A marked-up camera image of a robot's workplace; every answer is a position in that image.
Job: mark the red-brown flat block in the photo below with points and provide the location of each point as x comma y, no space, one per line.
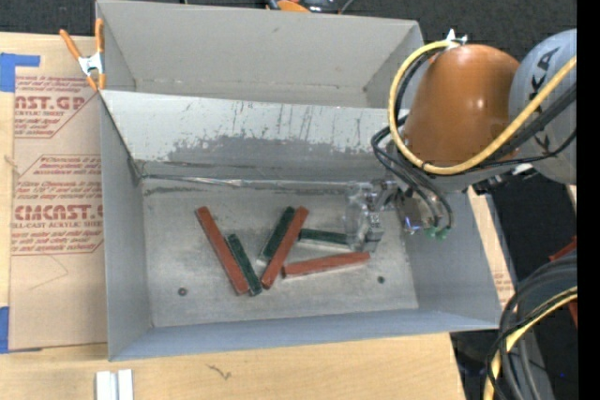
286,246
325,263
221,248

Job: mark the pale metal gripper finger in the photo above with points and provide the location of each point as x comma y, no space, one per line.
357,220
374,232

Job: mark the dark green flat block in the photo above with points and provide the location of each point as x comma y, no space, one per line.
279,232
323,236
244,264

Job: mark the brown cardboard board red print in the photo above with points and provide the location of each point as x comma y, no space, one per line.
56,285

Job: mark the grey metal bin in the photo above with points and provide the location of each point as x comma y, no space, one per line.
281,309

